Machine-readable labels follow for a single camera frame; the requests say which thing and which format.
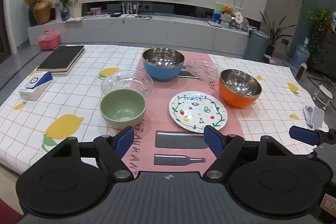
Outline white and blue box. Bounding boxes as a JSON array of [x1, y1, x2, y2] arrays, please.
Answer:
[[18, 72, 53, 102]]

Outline gold vase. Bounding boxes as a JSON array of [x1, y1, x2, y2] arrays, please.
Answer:
[[33, 0, 51, 24]]

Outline grey trash can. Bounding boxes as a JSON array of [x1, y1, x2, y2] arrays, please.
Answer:
[[245, 30, 271, 62]]

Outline green ceramic bowl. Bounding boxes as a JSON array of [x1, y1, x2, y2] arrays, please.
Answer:
[[100, 89, 147, 130]]

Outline pink and black device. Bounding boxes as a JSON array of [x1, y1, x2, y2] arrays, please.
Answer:
[[296, 63, 308, 80]]

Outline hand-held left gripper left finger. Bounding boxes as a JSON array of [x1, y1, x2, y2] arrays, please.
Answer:
[[47, 126, 135, 182]]

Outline clear glass plate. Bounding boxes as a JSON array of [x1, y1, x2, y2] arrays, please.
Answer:
[[185, 59, 222, 81], [101, 70, 154, 97]]

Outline thin pale book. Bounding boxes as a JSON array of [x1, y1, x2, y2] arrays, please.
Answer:
[[49, 67, 79, 77]]

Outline orange steel bowl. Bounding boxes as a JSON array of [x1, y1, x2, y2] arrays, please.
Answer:
[[219, 69, 262, 108]]

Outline tall potted plant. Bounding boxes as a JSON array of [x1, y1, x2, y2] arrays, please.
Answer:
[[259, 10, 293, 56]]

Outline dark cabinet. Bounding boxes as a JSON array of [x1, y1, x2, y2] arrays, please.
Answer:
[[312, 28, 336, 77]]

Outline pink plastic basket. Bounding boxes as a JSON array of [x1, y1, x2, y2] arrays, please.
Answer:
[[37, 30, 61, 50]]

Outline dark blue vase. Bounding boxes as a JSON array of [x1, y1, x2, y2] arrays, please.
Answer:
[[28, 7, 37, 27]]

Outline blue water bottle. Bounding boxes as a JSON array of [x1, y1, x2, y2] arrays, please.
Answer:
[[292, 43, 310, 68]]

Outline white plastic holder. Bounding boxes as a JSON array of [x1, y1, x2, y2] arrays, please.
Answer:
[[302, 106, 324, 128]]

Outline blue steel bowl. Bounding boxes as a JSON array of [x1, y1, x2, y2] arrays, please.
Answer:
[[142, 47, 185, 81]]

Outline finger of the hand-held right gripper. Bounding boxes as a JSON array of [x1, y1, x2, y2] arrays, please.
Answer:
[[289, 126, 336, 146]]

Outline white printed jar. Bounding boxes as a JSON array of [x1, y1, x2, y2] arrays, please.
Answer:
[[69, 0, 82, 18]]

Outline black notebook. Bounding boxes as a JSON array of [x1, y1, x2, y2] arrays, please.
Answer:
[[36, 46, 85, 73]]

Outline white round stand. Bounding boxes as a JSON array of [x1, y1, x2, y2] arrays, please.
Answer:
[[314, 84, 334, 110]]

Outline white fruit print plate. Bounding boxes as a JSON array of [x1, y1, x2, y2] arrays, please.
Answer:
[[169, 91, 228, 133]]

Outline pink table runner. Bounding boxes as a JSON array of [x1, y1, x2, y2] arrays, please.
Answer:
[[121, 50, 246, 178]]

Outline bushy green plant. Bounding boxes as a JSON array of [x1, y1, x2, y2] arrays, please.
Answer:
[[307, 7, 335, 56]]

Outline lemon print tablecloth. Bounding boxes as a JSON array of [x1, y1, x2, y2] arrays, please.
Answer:
[[0, 44, 331, 182]]

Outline white router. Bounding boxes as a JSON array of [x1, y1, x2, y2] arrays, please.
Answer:
[[120, 3, 139, 18]]

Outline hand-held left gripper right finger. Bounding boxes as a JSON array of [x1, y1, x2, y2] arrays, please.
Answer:
[[203, 125, 294, 182]]

